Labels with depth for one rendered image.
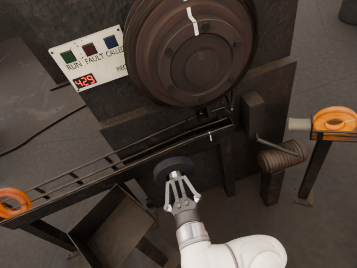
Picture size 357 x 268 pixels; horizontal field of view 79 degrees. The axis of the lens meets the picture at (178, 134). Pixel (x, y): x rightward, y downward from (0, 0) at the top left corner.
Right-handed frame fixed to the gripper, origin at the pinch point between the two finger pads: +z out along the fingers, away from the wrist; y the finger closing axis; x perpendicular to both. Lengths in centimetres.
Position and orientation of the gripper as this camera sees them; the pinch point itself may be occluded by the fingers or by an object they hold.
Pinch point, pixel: (173, 170)
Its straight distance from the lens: 79.5
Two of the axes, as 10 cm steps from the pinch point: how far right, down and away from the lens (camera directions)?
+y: 9.4, -3.3, 0.0
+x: -2.2, -6.2, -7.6
